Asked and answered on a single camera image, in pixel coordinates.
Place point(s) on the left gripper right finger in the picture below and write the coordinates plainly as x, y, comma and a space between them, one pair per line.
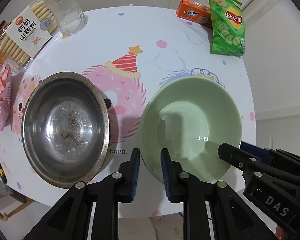
211, 211

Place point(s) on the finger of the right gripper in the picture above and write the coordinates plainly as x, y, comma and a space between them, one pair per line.
271, 157
247, 163

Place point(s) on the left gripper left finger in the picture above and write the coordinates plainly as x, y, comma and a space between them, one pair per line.
90, 211

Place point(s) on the green ceramic bowl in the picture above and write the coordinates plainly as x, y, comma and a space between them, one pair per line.
191, 117

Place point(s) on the steel bowl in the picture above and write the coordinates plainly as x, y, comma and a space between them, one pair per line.
65, 129

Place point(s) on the pink strawberry snack bag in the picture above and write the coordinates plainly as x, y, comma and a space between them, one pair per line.
5, 94

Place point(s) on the green Lays chips bag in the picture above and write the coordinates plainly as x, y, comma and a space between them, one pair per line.
228, 27

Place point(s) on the cartoon printed tablecloth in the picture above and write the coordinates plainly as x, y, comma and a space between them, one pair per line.
170, 46

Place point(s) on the orange Ovaltine biscuit box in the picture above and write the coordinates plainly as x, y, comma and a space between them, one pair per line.
194, 12

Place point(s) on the clear biscuit cracker package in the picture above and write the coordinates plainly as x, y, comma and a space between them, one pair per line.
26, 35

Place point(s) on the clear plastic cup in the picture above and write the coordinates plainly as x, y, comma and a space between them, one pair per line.
69, 16

